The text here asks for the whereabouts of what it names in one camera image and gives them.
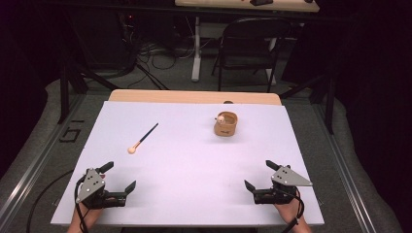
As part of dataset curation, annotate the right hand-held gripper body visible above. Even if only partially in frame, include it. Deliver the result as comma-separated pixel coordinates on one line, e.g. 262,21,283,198
253,164,314,206

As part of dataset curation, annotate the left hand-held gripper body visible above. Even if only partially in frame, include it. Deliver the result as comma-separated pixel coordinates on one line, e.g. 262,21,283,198
75,167,128,211

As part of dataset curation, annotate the person's left hand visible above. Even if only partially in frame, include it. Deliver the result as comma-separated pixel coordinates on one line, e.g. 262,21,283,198
72,203,105,227

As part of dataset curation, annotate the person's right hand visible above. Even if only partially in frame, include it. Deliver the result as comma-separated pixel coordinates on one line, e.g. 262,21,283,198
273,193,307,227

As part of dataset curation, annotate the white board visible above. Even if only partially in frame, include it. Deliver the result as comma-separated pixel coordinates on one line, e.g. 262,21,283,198
51,100,326,227

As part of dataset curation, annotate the tan brush holder cup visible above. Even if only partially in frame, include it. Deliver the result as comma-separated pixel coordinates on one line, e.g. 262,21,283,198
213,111,239,137

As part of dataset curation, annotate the black metal stand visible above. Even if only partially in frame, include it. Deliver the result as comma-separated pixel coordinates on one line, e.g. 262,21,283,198
280,72,336,135
57,62,120,125

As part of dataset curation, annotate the light wooden table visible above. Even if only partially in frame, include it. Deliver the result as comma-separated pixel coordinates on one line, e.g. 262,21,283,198
107,89,283,106

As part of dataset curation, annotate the black folding chair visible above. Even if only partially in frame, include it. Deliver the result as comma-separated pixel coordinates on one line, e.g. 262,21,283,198
211,17,292,93

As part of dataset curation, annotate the beige table with white legs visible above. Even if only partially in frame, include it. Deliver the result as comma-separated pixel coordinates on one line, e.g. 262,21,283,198
174,0,321,86

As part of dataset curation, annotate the left hand-held gripper black cable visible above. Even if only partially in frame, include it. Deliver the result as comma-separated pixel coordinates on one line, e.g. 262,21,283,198
73,176,90,233

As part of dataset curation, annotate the hand-held gripper black cable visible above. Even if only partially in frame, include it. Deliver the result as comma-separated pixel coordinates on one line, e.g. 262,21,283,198
73,176,90,233
281,187,306,233

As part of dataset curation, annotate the right hand-held gripper black cable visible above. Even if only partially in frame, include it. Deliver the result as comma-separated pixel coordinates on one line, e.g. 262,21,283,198
281,187,306,233

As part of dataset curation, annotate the black floor cable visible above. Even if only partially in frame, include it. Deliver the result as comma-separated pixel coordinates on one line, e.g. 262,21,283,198
25,168,76,233

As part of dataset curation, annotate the aluminium rail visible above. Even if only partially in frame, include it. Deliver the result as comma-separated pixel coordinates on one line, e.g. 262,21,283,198
312,103,378,233
0,93,86,233

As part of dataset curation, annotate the thin black cable loop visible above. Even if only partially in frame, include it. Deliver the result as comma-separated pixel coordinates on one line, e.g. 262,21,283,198
151,51,179,71

